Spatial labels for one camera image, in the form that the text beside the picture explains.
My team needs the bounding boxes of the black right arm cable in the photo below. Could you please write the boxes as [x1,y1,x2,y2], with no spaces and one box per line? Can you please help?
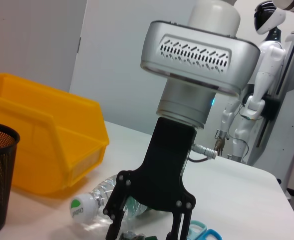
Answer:
[188,143,222,164]

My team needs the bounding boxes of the yellow plastic bin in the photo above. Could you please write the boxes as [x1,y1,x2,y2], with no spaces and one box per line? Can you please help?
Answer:
[0,72,110,198]

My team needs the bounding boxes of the blue scissors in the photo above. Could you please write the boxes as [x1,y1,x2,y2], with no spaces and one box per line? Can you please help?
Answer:
[186,219,222,240]

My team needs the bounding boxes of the clear water bottle green label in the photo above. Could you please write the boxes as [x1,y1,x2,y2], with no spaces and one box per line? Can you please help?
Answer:
[70,174,152,227]

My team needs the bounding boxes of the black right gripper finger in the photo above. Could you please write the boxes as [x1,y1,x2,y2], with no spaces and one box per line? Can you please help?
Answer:
[165,209,194,240]
[103,174,135,240]

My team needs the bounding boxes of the white humanoid robot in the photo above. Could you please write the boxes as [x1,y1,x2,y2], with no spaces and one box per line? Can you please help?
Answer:
[215,0,287,161]

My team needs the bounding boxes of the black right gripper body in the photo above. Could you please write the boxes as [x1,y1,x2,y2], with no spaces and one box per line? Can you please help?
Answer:
[119,116,197,214]

